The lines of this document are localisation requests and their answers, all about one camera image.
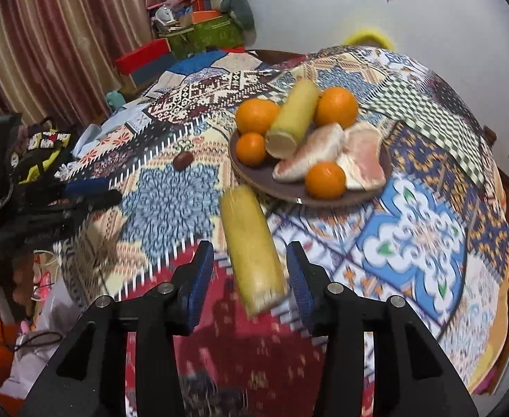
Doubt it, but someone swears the cartoon print bag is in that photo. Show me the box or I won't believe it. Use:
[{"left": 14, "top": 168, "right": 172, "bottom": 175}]
[{"left": 17, "top": 128, "right": 73, "bottom": 184}]

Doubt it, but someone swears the person's left hand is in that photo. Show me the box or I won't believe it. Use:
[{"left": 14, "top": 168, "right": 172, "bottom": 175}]
[{"left": 12, "top": 265, "right": 35, "bottom": 309}]

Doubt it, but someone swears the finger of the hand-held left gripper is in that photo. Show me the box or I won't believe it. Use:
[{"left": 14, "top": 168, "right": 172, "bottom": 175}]
[
  {"left": 63, "top": 177, "right": 110, "bottom": 197},
  {"left": 65, "top": 189, "right": 123, "bottom": 215}
]

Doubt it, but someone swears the peeled pomelo segment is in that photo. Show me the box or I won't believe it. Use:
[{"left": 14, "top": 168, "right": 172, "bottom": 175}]
[
  {"left": 336, "top": 122, "right": 388, "bottom": 191},
  {"left": 273, "top": 122, "right": 346, "bottom": 182}
]

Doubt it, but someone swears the white plastic bag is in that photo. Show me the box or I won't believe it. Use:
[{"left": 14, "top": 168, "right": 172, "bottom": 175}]
[{"left": 10, "top": 284, "right": 88, "bottom": 400}]

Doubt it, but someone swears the striped brown curtain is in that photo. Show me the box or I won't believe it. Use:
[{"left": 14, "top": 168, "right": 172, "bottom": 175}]
[{"left": 0, "top": 0, "right": 168, "bottom": 128}]

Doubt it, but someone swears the grey green pillow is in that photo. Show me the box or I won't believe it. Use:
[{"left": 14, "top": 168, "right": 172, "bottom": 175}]
[{"left": 194, "top": 0, "right": 256, "bottom": 32}]

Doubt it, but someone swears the patchwork printed tablecloth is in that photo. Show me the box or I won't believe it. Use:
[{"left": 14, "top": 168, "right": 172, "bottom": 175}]
[{"left": 55, "top": 46, "right": 509, "bottom": 417}]

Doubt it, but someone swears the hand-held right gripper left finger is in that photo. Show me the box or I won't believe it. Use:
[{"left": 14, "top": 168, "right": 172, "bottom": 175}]
[{"left": 20, "top": 240, "right": 215, "bottom": 417}]

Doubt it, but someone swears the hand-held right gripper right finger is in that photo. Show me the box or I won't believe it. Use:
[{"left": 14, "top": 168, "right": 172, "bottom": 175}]
[{"left": 286, "top": 240, "right": 481, "bottom": 417}]

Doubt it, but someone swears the red box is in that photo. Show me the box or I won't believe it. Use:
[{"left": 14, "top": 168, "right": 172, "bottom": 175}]
[{"left": 115, "top": 38, "right": 173, "bottom": 77}]

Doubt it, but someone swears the small mandarin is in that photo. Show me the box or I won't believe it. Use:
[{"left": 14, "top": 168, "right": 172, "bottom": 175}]
[
  {"left": 236, "top": 132, "right": 267, "bottom": 166},
  {"left": 305, "top": 162, "right": 346, "bottom": 201}
]

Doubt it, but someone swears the yellow fluffy object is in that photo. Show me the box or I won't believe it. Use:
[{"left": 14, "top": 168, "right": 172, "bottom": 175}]
[{"left": 344, "top": 30, "right": 395, "bottom": 51}]

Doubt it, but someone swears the yellow corn cob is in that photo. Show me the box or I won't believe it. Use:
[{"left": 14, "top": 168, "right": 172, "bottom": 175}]
[
  {"left": 220, "top": 185, "right": 288, "bottom": 317},
  {"left": 265, "top": 79, "right": 320, "bottom": 160}
]

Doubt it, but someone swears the dark purple plate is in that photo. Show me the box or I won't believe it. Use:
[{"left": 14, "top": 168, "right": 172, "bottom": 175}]
[{"left": 228, "top": 117, "right": 393, "bottom": 208}]

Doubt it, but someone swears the orange yellow blanket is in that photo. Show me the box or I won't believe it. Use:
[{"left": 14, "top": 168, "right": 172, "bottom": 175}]
[{"left": 465, "top": 174, "right": 509, "bottom": 397}]

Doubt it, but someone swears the light blue cloth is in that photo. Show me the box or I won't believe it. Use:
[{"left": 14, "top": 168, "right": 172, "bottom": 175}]
[{"left": 72, "top": 124, "right": 104, "bottom": 158}]

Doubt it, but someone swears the large orange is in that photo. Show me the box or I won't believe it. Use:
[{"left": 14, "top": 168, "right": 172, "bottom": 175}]
[
  {"left": 235, "top": 98, "right": 281, "bottom": 135},
  {"left": 314, "top": 87, "right": 359, "bottom": 130}
]

